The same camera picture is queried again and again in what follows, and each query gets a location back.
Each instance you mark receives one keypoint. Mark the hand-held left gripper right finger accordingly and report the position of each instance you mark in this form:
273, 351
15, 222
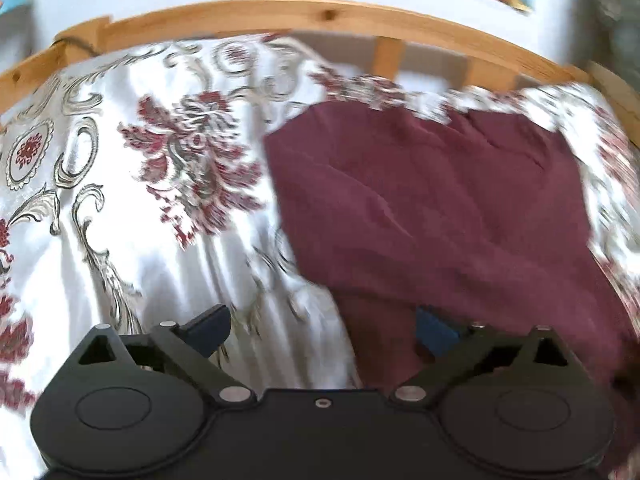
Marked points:
434, 332

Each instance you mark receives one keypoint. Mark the maroon cloth garment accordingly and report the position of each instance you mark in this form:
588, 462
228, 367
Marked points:
440, 200

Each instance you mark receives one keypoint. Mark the floral satin bedspread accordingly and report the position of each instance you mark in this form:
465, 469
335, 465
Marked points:
150, 185

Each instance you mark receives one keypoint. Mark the wooden bed frame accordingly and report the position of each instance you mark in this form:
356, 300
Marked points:
320, 15

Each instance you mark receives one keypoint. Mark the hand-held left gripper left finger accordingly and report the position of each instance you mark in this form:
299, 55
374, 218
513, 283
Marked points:
212, 327

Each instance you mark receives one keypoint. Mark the grey fuzzy cloth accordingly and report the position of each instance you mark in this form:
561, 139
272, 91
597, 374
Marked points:
617, 5

